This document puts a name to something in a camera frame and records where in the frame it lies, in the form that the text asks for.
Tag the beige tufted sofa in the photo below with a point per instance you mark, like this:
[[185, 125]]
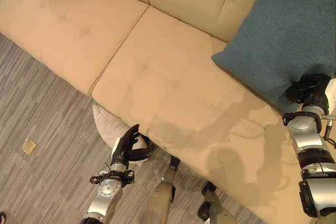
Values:
[[157, 58]]

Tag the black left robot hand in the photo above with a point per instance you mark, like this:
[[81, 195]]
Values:
[[124, 148]]

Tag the large teal cushion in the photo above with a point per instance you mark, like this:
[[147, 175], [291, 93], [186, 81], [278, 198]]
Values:
[[282, 37]]

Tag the light grey cushion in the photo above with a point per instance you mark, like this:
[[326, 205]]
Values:
[[113, 129]]

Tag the silver right robot leg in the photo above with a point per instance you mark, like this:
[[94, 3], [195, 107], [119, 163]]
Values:
[[212, 205]]

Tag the brass floor socket plate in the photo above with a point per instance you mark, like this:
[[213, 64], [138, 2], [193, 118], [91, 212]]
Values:
[[29, 145]]

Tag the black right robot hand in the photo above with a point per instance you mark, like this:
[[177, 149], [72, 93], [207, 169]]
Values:
[[312, 87]]

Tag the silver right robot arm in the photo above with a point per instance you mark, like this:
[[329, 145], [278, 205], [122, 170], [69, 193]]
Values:
[[312, 161]]

